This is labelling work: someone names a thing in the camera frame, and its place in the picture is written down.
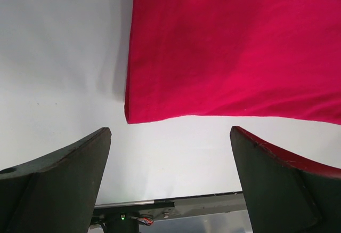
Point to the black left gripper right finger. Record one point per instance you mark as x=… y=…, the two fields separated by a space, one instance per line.
x=283 y=191

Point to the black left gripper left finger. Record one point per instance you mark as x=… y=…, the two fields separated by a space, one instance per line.
x=56 y=192

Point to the red polo shirt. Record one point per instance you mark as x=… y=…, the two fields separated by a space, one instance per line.
x=277 y=58

